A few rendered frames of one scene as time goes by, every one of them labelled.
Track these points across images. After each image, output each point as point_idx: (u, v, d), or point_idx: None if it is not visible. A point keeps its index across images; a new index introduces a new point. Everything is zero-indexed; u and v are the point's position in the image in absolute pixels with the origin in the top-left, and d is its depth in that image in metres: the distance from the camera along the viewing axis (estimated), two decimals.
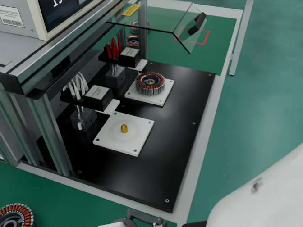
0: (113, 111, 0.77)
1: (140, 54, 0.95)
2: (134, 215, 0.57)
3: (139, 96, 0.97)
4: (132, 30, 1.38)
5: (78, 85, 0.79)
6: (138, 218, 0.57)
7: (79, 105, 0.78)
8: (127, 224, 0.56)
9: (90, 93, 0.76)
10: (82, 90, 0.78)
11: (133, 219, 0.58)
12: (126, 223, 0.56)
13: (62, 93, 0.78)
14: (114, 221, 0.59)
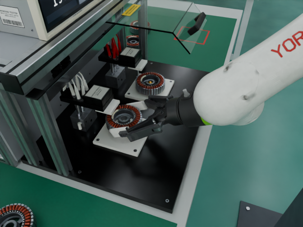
0: (113, 111, 0.77)
1: (140, 54, 0.95)
2: (153, 97, 0.81)
3: (139, 96, 0.97)
4: (132, 30, 1.38)
5: (78, 85, 0.79)
6: (155, 100, 0.81)
7: (79, 105, 0.78)
8: (147, 102, 0.80)
9: (90, 93, 0.76)
10: (82, 90, 0.78)
11: None
12: (146, 101, 0.81)
13: (62, 93, 0.78)
14: (138, 102, 0.84)
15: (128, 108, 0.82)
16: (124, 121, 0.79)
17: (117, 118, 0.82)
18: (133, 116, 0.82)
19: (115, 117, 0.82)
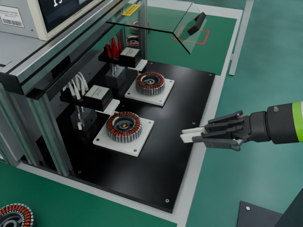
0: (113, 111, 0.77)
1: (140, 54, 0.95)
2: (215, 144, 0.69)
3: (139, 96, 0.97)
4: (132, 30, 1.38)
5: (78, 85, 0.79)
6: (216, 142, 0.69)
7: (79, 105, 0.78)
8: None
9: (90, 93, 0.76)
10: (82, 90, 0.78)
11: (207, 138, 0.70)
12: None
13: (62, 93, 0.78)
14: (195, 142, 0.73)
15: (128, 115, 0.84)
16: (125, 128, 0.81)
17: (117, 124, 0.84)
18: (133, 123, 0.84)
19: (115, 124, 0.84)
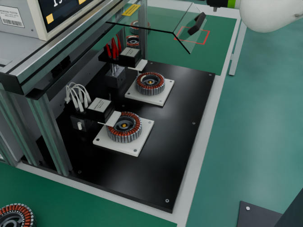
0: (115, 122, 0.81)
1: (140, 54, 0.95)
2: None
3: (139, 96, 0.97)
4: (132, 30, 1.38)
5: (81, 97, 0.83)
6: None
7: (82, 117, 0.82)
8: None
9: (93, 106, 0.80)
10: (84, 103, 0.81)
11: None
12: None
13: (66, 106, 0.82)
14: None
15: (128, 115, 0.84)
16: (125, 128, 0.81)
17: (117, 124, 0.84)
18: (133, 123, 0.84)
19: (115, 124, 0.84)
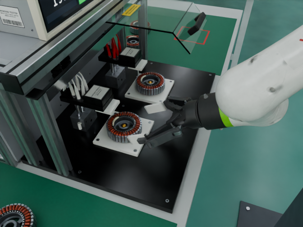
0: (113, 111, 0.77)
1: (140, 54, 0.95)
2: (158, 143, 0.70)
3: (139, 96, 0.97)
4: (132, 30, 1.38)
5: (78, 85, 0.79)
6: (158, 139, 0.69)
7: (79, 105, 0.78)
8: None
9: (90, 93, 0.76)
10: (82, 90, 0.78)
11: (150, 139, 0.69)
12: None
13: (62, 93, 0.78)
14: (140, 143, 0.73)
15: (128, 115, 0.84)
16: (125, 128, 0.81)
17: (117, 124, 0.84)
18: (133, 123, 0.84)
19: (115, 124, 0.84)
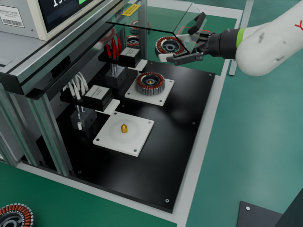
0: (113, 111, 0.77)
1: (140, 54, 0.95)
2: (182, 62, 0.89)
3: (139, 96, 0.97)
4: (132, 30, 1.38)
5: (78, 85, 0.79)
6: (183, 59, 0.89)
7: (79, 105, 0.78)
8: None
9: (90, 93, 0.76)
10: (82, 90, 0.78)
11: (176, 58, 0.89)
12: None
13: (62, 93, 0.78)
14: (168, 61, 0.93)
15: (174, 40, 0.98)
16: (171, 50, 0.96)
17: (164, 46, 0.99)
18: (177, 47, 0.99)
19: (162, 46, 0.99)
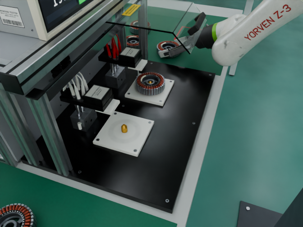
0: (113, 111, 0.77)
1: (140, 54, 0.95)
2: (175, 54, 1.14)
3: (139, 96, 0.97)
4: (132, 30, 1.38)
5: (78, 85, 0.79)
6: (175, 52, 1.13)
7: (79, 105, 0.78)
8: None
9: (90, 93, 0.76)
10: (82, 90, 0.78)
11: (171, 51, 1.14)
12: None
13: (62, 93, 0.78)
14: (165, 55, 1.18)
15: (172, 43, 1.26)
16: None
17: (164, 47, 1.26)
18: None
19: (162, 47, 1.26)
